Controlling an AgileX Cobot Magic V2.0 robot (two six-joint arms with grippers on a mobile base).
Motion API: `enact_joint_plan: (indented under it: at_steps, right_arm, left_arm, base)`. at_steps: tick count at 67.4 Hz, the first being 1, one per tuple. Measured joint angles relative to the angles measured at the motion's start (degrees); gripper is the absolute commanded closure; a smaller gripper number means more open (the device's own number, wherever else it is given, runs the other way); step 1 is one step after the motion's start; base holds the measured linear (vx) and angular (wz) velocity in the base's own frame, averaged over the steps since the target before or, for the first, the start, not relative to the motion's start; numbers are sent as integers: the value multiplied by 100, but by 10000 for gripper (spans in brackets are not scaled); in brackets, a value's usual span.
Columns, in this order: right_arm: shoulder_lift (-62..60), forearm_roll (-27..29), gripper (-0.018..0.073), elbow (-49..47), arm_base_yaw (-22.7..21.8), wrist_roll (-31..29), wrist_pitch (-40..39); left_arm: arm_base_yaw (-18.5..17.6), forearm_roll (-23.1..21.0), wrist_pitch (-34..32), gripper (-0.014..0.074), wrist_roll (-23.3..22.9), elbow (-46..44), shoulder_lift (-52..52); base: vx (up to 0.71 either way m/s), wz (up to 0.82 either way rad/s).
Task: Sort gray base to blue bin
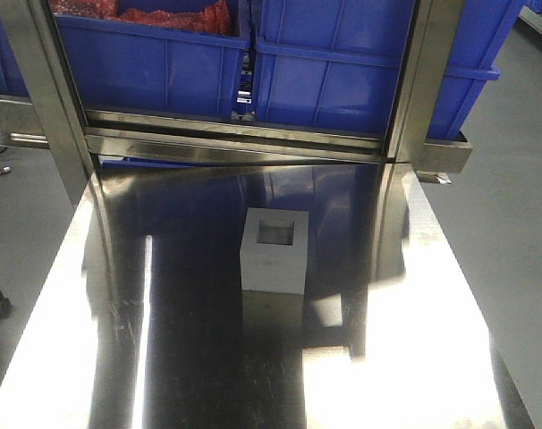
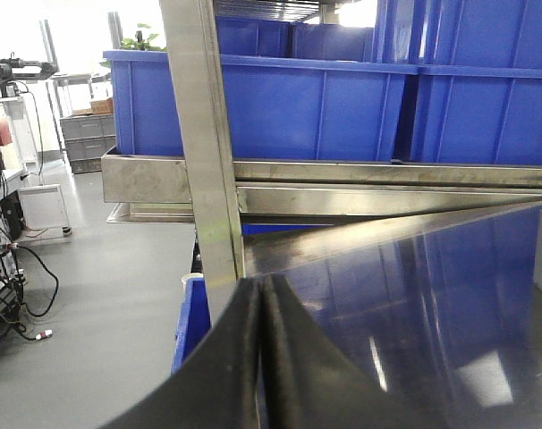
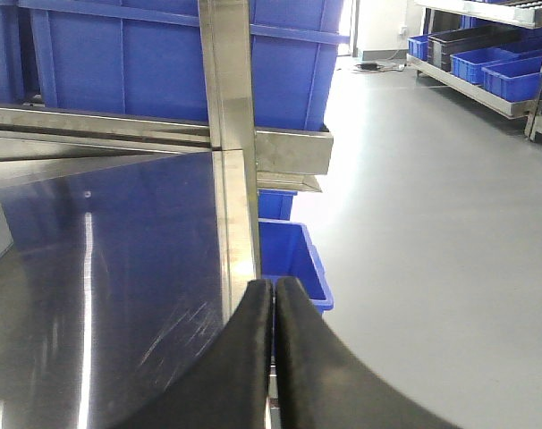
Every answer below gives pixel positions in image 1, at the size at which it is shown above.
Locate gray hollow square base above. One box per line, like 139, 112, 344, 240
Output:
240, 207, 309, 295

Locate large blue bin on rack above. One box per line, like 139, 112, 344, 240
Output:
250, 1, 522, 139

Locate blue bin with red contents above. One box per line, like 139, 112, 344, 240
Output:
55, 1, 250, 119

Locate red mesh bag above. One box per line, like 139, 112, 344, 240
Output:
50, 1, 232, 36

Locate stainless steel rack frame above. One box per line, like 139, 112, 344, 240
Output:
0, 1, 471, 199

